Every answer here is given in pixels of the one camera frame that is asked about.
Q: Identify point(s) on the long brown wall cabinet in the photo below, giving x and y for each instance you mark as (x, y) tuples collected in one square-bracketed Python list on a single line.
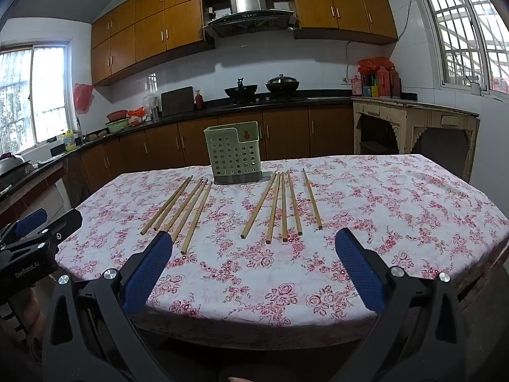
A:
[(151, 28)]

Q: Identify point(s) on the short brown wall cabinet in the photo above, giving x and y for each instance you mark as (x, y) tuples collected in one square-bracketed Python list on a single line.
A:
[(350, 4)]

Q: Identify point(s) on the black wok with lid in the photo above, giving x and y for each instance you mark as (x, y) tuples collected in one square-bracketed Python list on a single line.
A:
[(282, 85)]

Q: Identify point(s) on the small red bottle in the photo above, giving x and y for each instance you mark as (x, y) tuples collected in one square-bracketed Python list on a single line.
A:
[(199, 101)]

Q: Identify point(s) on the green basin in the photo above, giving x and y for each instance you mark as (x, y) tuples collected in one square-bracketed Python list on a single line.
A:
[(117, 126)]

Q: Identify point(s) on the black kitchen countertop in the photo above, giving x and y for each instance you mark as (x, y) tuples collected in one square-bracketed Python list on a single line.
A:
[(187, 112)]

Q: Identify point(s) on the red bottles and containers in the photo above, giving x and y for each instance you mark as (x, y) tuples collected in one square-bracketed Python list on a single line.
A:
[(375, 63)]

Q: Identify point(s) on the person's left hand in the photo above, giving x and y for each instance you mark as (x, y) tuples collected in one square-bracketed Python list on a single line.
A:
[(34, 310)]

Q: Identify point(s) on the black gas hob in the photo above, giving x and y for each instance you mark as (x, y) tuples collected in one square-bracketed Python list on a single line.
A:
[(262, 100)]

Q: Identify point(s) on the steel and black range hood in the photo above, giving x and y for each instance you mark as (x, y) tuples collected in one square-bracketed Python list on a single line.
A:
[(246, 20)]

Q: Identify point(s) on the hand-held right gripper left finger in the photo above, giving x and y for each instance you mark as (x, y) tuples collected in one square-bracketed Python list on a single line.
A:
[(147, 274)]

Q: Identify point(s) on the red basin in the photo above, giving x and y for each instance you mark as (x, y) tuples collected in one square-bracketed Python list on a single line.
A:
[(116, 115)]

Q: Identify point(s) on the cream wooden side table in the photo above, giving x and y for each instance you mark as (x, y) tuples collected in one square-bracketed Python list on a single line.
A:
[(417, 121)]

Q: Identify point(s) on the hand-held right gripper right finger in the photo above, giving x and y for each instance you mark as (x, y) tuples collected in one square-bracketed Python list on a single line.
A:
[(358, 270)]

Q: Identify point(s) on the red floral tablecloth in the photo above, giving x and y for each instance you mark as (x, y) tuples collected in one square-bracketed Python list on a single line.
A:
[(238, 278)]

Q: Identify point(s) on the green perforated chopstick holder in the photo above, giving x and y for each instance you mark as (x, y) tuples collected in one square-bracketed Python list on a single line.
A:
[(222, 155)]

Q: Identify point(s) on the dark cutting board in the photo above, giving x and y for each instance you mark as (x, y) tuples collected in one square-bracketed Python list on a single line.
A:
[(177, 101)]

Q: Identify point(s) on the yellow detergent bottle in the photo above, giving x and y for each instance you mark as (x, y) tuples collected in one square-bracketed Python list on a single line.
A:
[(69, 141)]

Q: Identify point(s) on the sliding window with white frame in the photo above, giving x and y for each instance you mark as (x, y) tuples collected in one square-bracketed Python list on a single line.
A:
[(35, 95)]

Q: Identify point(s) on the large red bottle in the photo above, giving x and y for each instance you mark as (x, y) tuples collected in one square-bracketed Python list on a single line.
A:
[(395, 83), (382, 82)]

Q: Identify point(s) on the red plastic bag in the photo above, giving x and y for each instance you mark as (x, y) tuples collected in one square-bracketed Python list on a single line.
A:
[(82, 97)]

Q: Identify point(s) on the steel pot with lid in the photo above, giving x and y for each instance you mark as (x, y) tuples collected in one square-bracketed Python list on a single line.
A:
[(12, 163)]

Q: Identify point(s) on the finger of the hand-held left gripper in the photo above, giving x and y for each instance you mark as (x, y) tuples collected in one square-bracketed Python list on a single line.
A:
[(65, 223), (31, 221)]

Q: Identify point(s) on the barred window with white frame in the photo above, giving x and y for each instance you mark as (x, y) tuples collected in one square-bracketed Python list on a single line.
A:
[(461, 36)]

